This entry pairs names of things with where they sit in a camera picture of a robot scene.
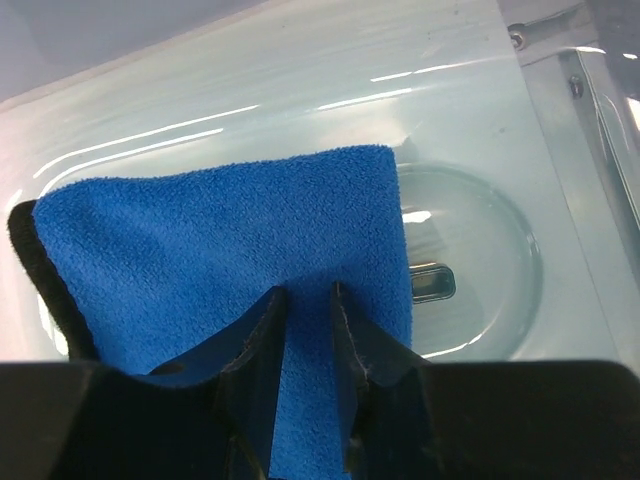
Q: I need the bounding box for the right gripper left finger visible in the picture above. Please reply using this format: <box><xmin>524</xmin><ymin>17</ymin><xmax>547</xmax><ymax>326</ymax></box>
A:
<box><xmin>149</xmin><ymin>286</ymin><xmax>287</xmax><ymax>479</ymax></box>

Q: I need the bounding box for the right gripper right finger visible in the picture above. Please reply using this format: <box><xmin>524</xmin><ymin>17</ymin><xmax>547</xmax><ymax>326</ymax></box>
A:
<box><xmin>330</xmin><ymin>282</ymin><xmax>435</xmax><ymax>479</ymax></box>

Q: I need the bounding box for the blue and black towel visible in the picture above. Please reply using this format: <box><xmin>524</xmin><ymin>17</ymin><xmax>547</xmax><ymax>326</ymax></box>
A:
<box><xmin>8</xmin><ymin>145</ymin><xmax>412</xmax><ymax>479</ymax></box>

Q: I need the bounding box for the teal plastic tub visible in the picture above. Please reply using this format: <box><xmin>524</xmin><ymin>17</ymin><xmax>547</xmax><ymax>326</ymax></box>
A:
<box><xmin>1</xmin><ymin>1</ymin><xmax>639</xmax><ymax>368</ymax></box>

